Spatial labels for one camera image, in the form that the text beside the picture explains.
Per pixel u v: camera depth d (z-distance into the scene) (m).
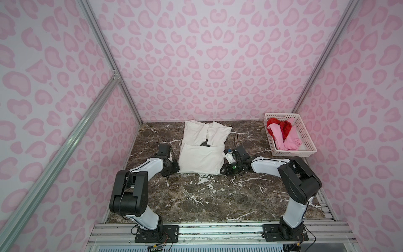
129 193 0.46
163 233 0.70
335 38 0.78
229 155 0.88
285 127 1.06
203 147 1.04
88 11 0.70
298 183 0.49
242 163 0.75
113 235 0.75
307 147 1.01
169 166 0.84
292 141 1.03
